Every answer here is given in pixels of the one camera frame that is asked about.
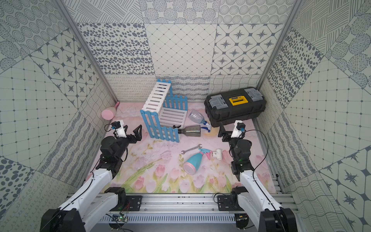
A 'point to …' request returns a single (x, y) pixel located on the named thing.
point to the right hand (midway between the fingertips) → (227, 124)
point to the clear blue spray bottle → (197, 117)
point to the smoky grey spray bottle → (191, 131)
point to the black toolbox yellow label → (243, 104)
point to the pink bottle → (108, 113)
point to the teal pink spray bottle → (191, 166)
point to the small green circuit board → (122, 219)
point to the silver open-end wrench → (198, 146)
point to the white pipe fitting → (218, 154)
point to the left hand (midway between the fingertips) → (130, 123)
